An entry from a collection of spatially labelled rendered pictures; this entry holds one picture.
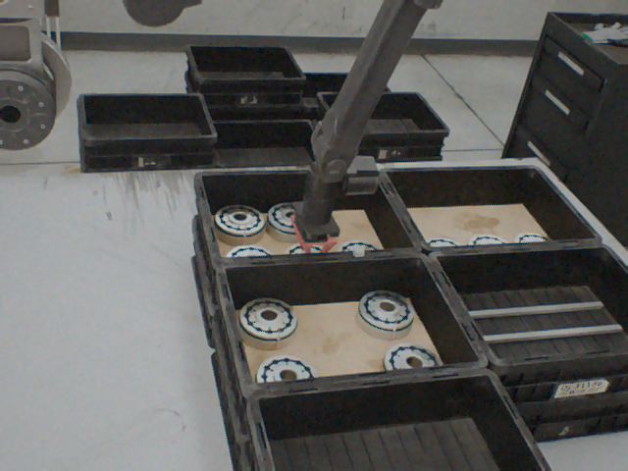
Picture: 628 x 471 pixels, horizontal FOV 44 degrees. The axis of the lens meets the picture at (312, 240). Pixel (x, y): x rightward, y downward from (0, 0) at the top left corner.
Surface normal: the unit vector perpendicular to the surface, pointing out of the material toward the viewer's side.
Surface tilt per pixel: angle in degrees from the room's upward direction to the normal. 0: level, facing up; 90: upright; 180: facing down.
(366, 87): 104
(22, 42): 90
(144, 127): 0
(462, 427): 0
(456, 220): 0
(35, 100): 90
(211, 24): 90
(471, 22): 90
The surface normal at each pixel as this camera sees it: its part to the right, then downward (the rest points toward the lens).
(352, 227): 0.13, -0.80
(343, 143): 0.18, 0.77
